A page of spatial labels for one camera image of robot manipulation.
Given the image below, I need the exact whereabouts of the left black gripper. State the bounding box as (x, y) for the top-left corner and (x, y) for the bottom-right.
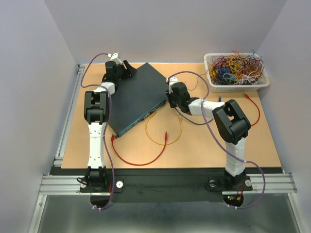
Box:
(116, 60), (138, 81)

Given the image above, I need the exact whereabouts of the dark blue network switch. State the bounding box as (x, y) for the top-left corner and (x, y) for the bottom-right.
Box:
(109, 63), (167, 138)

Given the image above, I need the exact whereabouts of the red patch cable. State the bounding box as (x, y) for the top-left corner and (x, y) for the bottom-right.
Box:
(243, 93), (260, 127)
(111, 132), (169, 166)

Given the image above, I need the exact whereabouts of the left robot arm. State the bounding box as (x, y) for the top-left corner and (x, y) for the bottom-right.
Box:
(81, 59), (137, 192)

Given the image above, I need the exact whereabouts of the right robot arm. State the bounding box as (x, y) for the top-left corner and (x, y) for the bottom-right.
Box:
(166, 81), (251, 189)

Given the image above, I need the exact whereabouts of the white plastic basket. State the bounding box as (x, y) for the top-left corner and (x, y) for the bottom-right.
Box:
(204, 51), (270, 92)

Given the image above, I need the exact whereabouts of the black base mat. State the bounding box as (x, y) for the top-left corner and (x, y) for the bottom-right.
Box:
(80, 168), (253, 203)

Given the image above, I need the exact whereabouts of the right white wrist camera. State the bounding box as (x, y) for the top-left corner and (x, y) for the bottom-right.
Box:
(166, 76), (179, 90)

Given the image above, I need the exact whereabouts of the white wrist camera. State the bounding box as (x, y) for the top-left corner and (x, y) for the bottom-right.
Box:
(107, 52), (122, 65)
(166, 76), (179, 90)

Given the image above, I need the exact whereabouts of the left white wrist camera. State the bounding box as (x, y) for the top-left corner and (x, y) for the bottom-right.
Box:
(107, 52), (122, 65)

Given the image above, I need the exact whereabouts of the yellow patch cable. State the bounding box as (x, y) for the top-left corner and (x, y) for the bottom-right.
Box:
(145, 113), (184, 146)

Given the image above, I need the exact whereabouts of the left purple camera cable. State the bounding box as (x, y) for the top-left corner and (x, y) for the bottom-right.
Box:
(80, 52), (115, 212)

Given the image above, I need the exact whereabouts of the purple camera cable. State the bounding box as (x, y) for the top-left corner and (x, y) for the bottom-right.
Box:
(80, 52), (115, 212)
(167, 70), (265, 210)

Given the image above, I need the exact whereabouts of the loose thin brown wire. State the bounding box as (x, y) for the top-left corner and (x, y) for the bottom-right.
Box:
(187, 72), (207, 92)

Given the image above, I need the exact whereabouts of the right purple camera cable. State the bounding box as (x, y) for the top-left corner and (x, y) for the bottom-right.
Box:
(167, 70), (265, 210)

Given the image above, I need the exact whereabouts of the tangled colourful wire bundle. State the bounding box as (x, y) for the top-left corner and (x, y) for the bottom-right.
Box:
(205, 50), (270, 86)

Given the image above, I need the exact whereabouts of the aluminium left side rail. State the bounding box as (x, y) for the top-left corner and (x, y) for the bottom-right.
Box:
(53, 64), (86, 167)

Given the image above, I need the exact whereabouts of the aluminium rail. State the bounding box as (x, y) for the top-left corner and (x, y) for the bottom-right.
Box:
(53, 64), (86, 167)
(39, 174), (297, 195)

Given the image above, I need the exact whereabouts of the aluminium front rail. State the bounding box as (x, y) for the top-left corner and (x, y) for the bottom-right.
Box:
(39, 174), (297, 195)

